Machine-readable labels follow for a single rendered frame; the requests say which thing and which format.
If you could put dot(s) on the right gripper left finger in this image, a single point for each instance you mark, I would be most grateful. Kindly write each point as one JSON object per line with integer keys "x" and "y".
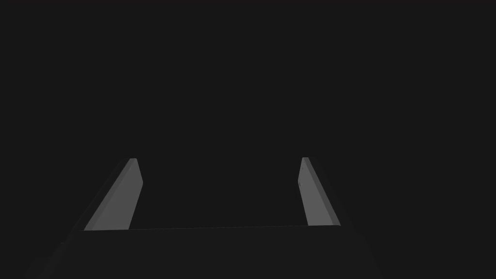
{"x": 116, "y": 201}

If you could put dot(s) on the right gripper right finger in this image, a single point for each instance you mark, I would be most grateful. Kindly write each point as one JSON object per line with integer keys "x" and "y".
{"x": 316, "y": 197}

